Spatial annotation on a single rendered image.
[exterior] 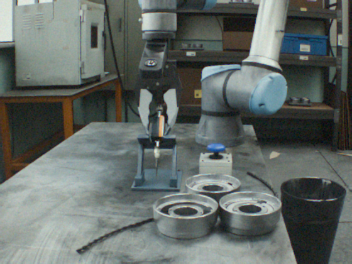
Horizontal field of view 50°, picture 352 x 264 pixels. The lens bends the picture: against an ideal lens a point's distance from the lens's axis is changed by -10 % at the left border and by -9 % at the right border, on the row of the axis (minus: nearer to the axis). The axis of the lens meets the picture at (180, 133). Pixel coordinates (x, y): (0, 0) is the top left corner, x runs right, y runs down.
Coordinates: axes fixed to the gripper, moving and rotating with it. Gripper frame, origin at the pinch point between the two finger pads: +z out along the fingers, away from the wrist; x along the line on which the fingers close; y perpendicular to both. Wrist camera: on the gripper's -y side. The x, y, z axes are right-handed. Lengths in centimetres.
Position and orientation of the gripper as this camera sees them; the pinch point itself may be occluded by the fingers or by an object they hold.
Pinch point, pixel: (158, 124)
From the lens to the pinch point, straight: 89.5
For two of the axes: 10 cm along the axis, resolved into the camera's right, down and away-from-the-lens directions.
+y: 0.4, -2.2, 9.7
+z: 0.0, 9.8, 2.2
